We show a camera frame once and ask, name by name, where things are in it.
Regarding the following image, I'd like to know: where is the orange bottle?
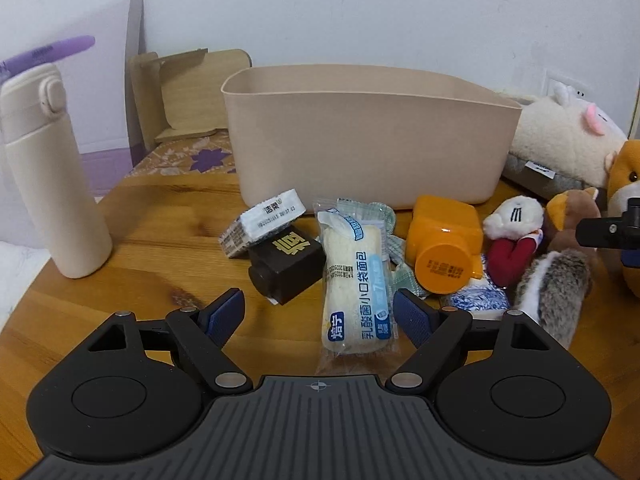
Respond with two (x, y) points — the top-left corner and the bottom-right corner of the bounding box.
(405, 195), (485, 295)

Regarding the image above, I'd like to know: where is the orange plush toy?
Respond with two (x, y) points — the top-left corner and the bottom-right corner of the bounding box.
(605, 139), (640, 301)

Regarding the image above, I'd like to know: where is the white cat plush toy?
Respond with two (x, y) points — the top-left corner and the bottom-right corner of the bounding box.
(482, 196), (546, 288)

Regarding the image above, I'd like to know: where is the brown floral cloth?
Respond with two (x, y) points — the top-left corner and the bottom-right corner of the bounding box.
(125, 130), (241, 178)

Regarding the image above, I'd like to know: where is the dark brown box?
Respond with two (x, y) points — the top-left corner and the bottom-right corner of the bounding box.
(247, 225), (327, 306)

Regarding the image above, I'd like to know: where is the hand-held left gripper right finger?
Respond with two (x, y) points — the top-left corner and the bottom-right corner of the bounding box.
(391, 288), (553, 393)

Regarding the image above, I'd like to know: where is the beige plastic container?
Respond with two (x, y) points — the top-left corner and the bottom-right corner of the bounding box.
(220, 65), (523, 209)

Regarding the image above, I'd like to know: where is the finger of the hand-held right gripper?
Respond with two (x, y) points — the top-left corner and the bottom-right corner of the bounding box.
(575, 199), (640, 267)

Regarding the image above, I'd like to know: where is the white wall switch socket panel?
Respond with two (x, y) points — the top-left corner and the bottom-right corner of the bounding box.
(542, 67), (591, 101)

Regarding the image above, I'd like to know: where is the bread packet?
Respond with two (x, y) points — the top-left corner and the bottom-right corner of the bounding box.
(312, 197), (401, 376)

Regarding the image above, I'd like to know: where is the large white plush toy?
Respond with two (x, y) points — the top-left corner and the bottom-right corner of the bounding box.
(500, 82), (628, 191)

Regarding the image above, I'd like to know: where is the grey pouch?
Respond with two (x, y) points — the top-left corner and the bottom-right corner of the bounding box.
(501, 152), (601, 201)

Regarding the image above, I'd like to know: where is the white board grey edge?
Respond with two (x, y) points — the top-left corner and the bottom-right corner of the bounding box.
(0, 0), (147, 171)

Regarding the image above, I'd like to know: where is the purple highlighter pen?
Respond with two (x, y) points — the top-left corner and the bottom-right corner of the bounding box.
(0, 35), (96, 83)

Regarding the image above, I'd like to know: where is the cream thermos bottle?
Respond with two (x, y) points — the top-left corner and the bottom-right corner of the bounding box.
(0, 64), (113, 279)

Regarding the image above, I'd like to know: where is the blue white tissue packet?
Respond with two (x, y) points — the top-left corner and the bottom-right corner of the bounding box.
(440, 255), (511, 320)

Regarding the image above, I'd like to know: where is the wooden chair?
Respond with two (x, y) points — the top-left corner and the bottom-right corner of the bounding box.
(125, 49), (252, 156)

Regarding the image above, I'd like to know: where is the green checkered packet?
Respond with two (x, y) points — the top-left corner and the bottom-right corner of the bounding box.
(335, 198), (426, 301)

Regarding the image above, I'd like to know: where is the brown squirrel plush toy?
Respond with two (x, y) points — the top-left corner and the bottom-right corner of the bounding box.
(515, 187), (601, 348)

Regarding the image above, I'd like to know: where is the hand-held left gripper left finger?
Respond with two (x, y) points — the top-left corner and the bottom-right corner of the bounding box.
(85, 287), (253, 395)

